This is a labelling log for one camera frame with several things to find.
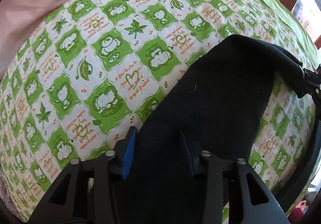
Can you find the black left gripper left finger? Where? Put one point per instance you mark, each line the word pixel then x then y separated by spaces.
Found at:
pixel 110 175

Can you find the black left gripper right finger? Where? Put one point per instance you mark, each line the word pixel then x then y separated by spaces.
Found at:
pixel 206 199

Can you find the black pants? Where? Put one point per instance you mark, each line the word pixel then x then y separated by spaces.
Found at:
pixel 216 106

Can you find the plain green sheet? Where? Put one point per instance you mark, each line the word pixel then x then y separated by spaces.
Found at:
pixel 291 34

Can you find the green white patterned bedsheet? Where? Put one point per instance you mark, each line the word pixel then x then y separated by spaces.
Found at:
pixel 92 69

